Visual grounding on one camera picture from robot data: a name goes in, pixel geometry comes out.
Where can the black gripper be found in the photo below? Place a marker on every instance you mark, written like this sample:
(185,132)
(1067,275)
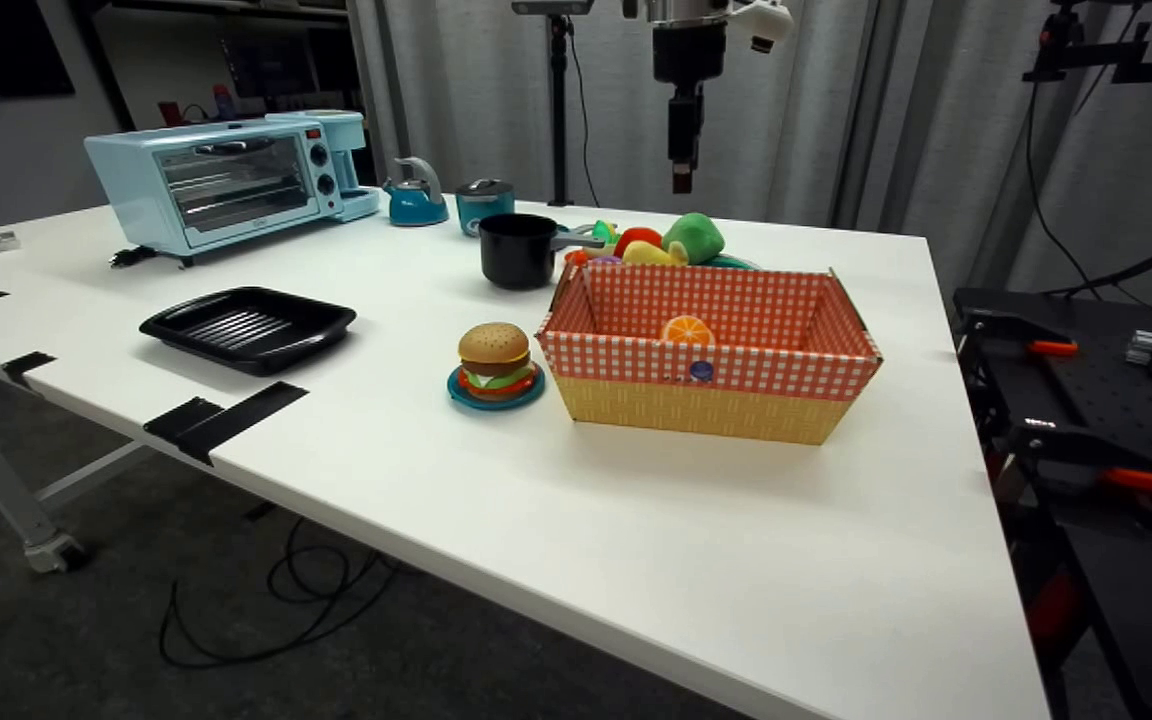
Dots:
(686,56)

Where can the green plush toy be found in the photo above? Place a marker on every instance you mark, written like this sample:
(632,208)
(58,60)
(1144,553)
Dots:
(694,237)

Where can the red tomato plush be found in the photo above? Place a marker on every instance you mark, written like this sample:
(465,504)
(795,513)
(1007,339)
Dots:
(638,237)

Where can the orange checkered paper box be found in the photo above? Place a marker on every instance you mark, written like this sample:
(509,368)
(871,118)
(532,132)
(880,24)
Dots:
(708,350)

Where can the teal toy pot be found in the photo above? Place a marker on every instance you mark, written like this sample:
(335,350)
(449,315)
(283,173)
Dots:
(480,199)

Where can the toy hamburger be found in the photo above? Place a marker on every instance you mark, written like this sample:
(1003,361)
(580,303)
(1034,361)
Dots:
(492,361)

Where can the teal toy kettle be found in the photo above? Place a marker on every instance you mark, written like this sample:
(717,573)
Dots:
(415,195)

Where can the black pot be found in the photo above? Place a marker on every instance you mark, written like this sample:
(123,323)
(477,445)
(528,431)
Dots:
(520,248)

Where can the grey curtain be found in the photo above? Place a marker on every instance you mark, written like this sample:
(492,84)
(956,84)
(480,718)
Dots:
(875,114)

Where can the small teal plate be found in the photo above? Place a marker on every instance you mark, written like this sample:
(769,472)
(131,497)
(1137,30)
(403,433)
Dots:
(528,392)

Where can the black baking tray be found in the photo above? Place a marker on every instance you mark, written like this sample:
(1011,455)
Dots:
(255,330)

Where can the light blue toaster oven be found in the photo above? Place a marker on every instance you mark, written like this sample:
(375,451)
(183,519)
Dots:
(199,190)

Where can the black camera stand pole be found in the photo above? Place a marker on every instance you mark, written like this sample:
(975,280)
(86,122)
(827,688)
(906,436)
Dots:
(556,42)

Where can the black clamp orange handle upper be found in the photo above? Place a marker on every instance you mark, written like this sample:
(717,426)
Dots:
(992,335)

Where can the black clamp orange handle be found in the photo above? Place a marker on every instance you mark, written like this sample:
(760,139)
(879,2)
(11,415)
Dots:
(992,335)
(1076,460)

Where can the black clamp orange handle lower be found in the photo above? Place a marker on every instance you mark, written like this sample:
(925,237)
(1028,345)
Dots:
(1076,460)

